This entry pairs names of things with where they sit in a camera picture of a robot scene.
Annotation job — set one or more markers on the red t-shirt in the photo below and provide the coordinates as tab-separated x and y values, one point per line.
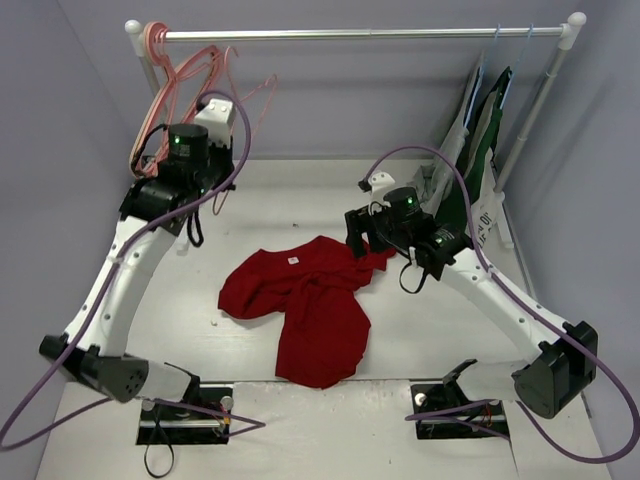
325	331

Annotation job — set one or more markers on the blue hanger right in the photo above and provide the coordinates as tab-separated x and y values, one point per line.
516	67

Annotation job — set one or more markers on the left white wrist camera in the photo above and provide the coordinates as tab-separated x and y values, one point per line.
217	117

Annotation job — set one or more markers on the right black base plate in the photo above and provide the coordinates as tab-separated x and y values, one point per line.
454	416

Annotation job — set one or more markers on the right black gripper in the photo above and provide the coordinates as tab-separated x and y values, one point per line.
358	228

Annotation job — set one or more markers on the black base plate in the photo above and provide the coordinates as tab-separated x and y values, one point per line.
454	416
158	423

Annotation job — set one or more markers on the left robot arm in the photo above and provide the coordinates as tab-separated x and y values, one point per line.
92	349

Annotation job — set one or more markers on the metal clothes rack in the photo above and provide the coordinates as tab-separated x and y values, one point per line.
164	78

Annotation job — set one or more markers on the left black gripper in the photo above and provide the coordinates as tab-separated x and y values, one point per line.
220	163

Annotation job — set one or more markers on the pink hanger bundle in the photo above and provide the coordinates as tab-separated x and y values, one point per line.
175	100

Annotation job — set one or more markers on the green t-shirt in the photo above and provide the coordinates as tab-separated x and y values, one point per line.
475	161

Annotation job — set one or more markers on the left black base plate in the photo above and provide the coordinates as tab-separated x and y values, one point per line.
158	423

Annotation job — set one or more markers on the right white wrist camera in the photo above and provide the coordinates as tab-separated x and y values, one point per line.
377	181

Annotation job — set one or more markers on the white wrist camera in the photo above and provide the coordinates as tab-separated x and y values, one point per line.
377	181
217	117

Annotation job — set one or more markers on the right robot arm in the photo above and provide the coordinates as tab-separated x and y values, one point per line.
556	358

